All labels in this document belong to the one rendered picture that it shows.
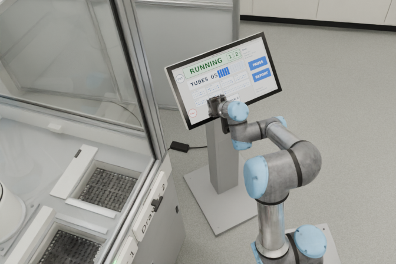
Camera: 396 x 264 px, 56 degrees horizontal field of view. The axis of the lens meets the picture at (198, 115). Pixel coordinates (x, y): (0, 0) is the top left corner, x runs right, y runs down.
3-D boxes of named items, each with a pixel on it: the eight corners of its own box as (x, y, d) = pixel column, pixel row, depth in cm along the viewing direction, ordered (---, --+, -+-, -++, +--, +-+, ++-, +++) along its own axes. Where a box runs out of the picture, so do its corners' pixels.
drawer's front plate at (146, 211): (168, 184, 173) (164, 171, 165) (141, 242, 155) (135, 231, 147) (164, 182, 173) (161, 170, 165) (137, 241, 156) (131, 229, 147)
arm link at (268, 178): (299, 273, 136) (303, 167, 103) (259, 283, 135) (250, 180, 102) (286, 244, 145) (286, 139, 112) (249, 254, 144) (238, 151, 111)
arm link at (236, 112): (233, 125, 141) (228, 104, 140) (223, 122, 152) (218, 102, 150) (252, 120, 143) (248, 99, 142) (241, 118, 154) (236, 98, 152)
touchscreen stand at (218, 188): (275, 207, 250) (293, 101, 174) (215, 237, 239) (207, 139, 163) (237, 153, 281) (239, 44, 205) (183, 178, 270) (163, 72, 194)
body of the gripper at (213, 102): (220, 93, 168) (230, 94, 156) (226, 111, 169) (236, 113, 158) (204, 99, 166) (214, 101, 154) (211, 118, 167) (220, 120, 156)
